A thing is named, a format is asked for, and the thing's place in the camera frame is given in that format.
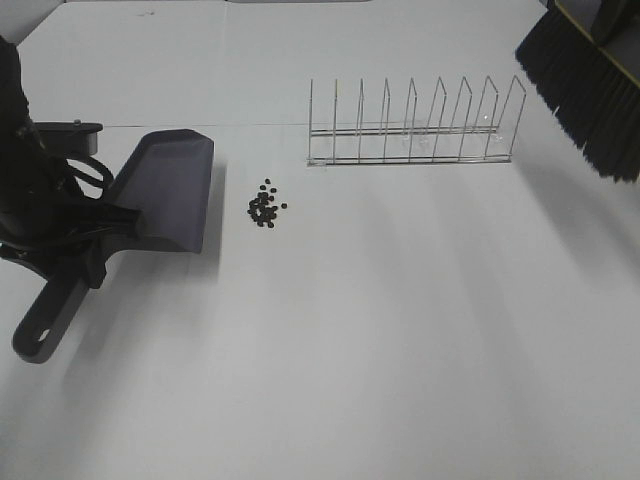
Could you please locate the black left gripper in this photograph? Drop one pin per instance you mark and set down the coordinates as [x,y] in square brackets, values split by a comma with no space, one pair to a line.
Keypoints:
[76,240]

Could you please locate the grey plastic dustpan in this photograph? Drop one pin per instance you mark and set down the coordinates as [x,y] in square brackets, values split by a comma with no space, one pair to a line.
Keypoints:
[168,178]

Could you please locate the pile of coffee beans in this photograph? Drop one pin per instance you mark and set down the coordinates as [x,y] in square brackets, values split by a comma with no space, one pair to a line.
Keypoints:
[264,208]

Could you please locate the grey hand brush black bristles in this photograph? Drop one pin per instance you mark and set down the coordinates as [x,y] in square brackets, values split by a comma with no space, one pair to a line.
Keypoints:
[583,59]

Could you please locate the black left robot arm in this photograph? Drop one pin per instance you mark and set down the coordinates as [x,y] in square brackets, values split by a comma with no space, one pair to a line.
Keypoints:
[54,206]

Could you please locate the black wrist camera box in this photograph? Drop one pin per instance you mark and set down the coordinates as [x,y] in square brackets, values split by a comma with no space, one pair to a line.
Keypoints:
[69,138]

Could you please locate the metal wire dish rack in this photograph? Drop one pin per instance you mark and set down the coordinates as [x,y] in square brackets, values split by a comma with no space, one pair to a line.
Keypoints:
[448,126]

